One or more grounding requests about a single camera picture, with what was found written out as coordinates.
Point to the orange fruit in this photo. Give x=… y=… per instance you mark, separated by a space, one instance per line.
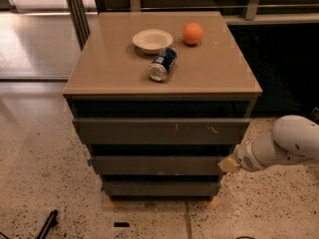
x=192 y=33

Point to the grey middle drawer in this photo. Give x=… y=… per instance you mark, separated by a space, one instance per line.
x=156 y=165

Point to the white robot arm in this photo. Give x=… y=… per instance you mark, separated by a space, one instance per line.
x=292 y=140

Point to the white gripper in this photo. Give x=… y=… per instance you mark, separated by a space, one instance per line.
x=244 y=157

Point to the grey drawer cabinet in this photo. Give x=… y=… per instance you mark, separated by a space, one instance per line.
x=210 y=80

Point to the white bowl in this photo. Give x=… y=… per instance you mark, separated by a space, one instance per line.
x=152 y=41

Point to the grey bottom drawer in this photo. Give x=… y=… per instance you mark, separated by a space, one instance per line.
x=158 y=189

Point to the metal railing shelf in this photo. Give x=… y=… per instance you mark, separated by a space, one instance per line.
x=236 y=12

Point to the grey drawer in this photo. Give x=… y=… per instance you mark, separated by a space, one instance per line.
x=158 y=189
x=160 y=131
x=156 y=165

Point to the black object on floor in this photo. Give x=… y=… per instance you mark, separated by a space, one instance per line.
x=50 y=222

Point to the grey top drawer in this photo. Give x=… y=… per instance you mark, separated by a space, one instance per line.
x=160 y=131

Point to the blue soda can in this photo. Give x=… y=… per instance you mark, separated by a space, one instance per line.
x=161 y=66

